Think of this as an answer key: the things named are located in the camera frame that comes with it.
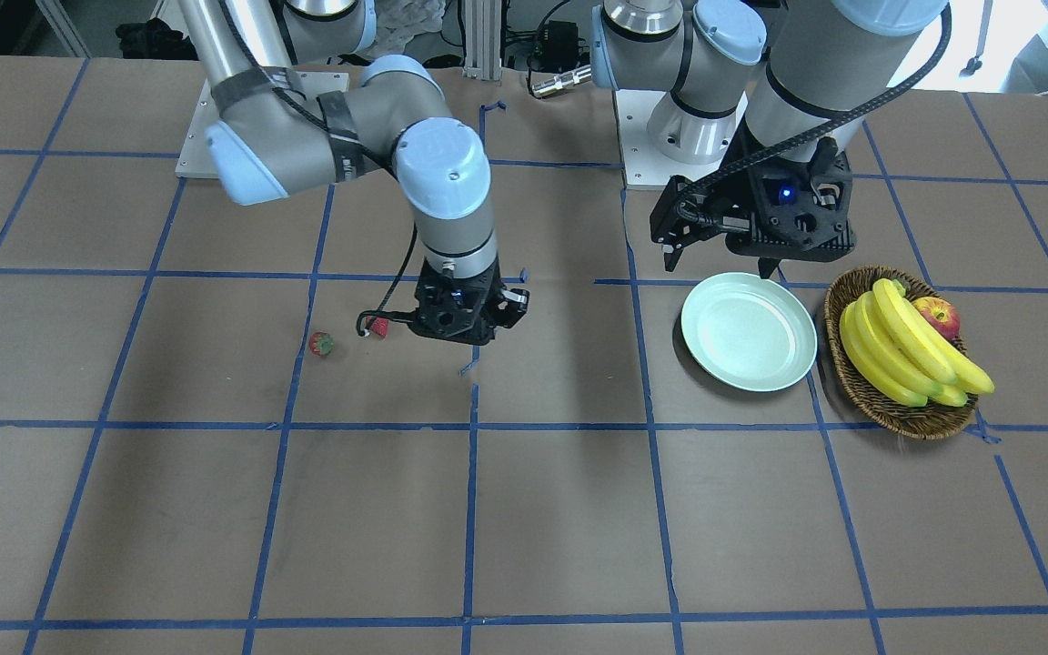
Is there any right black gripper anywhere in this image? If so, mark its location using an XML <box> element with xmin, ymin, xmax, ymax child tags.
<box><xmin>412</xmin><ymin>264</ymin><xmax>529</xmax><ymax>347</ymax></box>

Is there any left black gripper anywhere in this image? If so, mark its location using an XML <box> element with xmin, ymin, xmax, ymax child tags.
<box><xmin>650</xmin><ymin>146</ymin><xmax>856</xmax><ymax>279</ymax></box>

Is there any red strawberry three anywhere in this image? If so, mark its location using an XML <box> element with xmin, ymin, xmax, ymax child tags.
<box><xmin>307</xmin><ymin>331</ymin><xmax>336</xmax><ymax>358</ymax></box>

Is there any red strawberry one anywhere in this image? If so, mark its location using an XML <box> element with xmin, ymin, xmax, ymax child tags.
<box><xmin>365</xmin><ymin>316</ymin><xmax>389</xmax><ymax>339</ymax></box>

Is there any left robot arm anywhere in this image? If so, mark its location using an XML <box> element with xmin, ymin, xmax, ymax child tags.
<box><xmin>589</xmin><ymin>1</ymin><xmax>952</xmax><ymax>278</ymax></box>

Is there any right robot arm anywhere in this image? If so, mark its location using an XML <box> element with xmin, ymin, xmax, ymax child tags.
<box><xmin>180</xmin><ymin>1</ymin><xmax>529</xmax><ymax>347</ymax></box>

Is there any light green plate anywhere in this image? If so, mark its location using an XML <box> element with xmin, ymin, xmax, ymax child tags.
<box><xmin>680</xmin><ymin>272</ymin><xmax>818</xmax><ymax>393</ymax></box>

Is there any yellow banana bunch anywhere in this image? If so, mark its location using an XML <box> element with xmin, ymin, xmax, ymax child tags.
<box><xmin>839</xmin><ymin>278</ymin><xmax>995</xmax><ymax>408</ymax></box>

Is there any red apple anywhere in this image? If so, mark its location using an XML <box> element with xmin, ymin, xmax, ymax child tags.
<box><xmin>913</xmin><ymin>296</ymin><xmax>961</xmax><ymax>341</ymax></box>

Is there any silver metal connector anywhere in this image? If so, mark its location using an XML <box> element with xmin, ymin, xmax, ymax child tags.
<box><xmin>527</xmin><ymin>64</ymin><xmax>593</xmax><ymax>99</ymax></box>

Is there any woven wicker basket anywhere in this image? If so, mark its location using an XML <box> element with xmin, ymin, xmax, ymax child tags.
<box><xmin>815</xmin><ymin>265</ymin><xmax>979</xmax><ymax>442</ymax></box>

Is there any black cloth bundle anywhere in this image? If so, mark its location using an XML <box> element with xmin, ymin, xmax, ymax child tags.
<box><xmin>114</xmin><ymin>17</ymin><xmax>199</xmax><ymax>61</ymax></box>

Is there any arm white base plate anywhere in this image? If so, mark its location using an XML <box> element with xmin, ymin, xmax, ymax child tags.
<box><xmin>175</xmin><ymin>71</ymin><xmax>350</xmax><ymax>181</ymax></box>
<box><xmin>615</xmin><ymin>90</ymin><xmax>748</xmax><ymax>192</ymax></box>

